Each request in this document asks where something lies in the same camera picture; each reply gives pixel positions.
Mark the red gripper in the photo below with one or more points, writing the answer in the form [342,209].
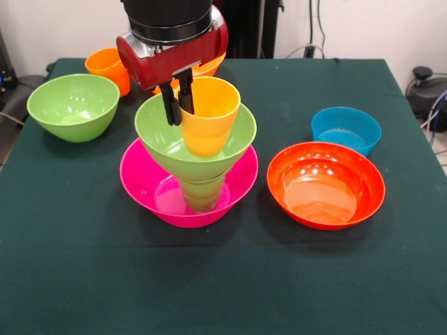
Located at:
[174,64]

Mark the large green plastic bowl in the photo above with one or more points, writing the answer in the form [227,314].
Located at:
[70,104]
[157,136]

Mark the yellow plastic cup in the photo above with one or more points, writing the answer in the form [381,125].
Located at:
[206,136]

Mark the small green plastic bowl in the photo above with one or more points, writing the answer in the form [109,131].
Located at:
[195,180]

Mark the pink plastic bowl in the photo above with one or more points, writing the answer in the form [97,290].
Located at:
[139,185]

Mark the green plastic cup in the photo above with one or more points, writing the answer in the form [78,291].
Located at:
[202,195]

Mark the black computer tower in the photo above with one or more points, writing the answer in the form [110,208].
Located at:
[7,70]

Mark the large orange plastic bowl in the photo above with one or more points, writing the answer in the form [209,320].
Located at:
[209,68]

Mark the orange plastic cup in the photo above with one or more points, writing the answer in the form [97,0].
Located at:
[101,63]

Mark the dark grey floor case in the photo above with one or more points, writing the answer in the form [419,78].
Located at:
[21,97]

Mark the red plastic bowl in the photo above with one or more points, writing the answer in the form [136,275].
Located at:
[324,188]

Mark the blue plastic bowl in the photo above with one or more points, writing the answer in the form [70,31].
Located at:
[345,139]

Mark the dark green table cloth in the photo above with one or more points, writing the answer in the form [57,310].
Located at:
[223,279]

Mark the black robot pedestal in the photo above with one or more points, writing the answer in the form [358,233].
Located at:
[251,28]

